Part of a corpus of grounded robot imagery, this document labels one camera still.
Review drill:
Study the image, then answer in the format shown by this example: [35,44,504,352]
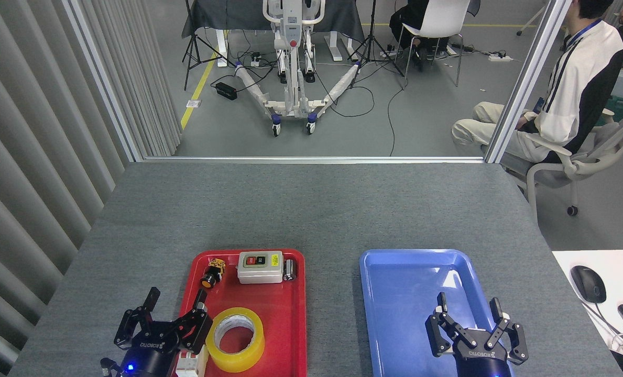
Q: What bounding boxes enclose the orange push button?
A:
[201,258,226,289]

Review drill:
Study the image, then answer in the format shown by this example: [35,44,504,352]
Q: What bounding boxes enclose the white switch box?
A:
[237,251,284,284]

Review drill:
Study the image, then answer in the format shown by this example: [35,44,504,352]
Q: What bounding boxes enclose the black tripod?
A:
[348,0,406,90]
[182,0,236,91]

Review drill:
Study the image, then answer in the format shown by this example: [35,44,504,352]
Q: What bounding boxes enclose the green bin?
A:
[602,97,623,124]

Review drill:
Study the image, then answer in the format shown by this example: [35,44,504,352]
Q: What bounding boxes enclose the silver post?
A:
[484,0,574,164]

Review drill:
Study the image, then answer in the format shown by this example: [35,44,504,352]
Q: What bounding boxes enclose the grey mouse cable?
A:
[586,301,623,359]

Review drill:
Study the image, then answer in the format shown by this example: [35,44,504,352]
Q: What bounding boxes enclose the blue plastic tray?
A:
[359,249,516,377]

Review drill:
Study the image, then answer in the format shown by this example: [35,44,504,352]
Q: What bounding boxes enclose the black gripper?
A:
[425,292,529,377]
[115,287,213,377]

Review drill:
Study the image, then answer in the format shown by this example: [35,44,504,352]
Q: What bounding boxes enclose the yellow tape roll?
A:
[205,307,265,373]

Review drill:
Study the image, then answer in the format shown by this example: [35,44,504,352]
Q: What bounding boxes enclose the table with black cloth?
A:
[181,0,365,68]

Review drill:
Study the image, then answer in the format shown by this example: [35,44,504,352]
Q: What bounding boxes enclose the white plastic chair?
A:
[395,0,472,87]

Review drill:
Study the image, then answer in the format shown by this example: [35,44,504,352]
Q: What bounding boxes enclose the black computer mouse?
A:
[570,265,607,304]

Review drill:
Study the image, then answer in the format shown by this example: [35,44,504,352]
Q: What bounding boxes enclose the black floor cable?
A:
[386,76,409,157]

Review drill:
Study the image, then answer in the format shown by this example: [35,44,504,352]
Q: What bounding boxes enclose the person in dark clothes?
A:
[389,0,482,71]

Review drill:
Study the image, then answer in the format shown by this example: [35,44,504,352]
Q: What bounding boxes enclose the white red terminal block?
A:
[175,348,210,377]

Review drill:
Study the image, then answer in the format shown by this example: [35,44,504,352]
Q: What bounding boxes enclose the silver rail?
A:
[143,156,487,164]

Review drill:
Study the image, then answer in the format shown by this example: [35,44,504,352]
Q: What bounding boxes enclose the white wheeled stand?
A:
[234,0,362,138]

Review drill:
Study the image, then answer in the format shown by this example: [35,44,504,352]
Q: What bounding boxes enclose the red plastic tray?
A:
[175,249,308,377]

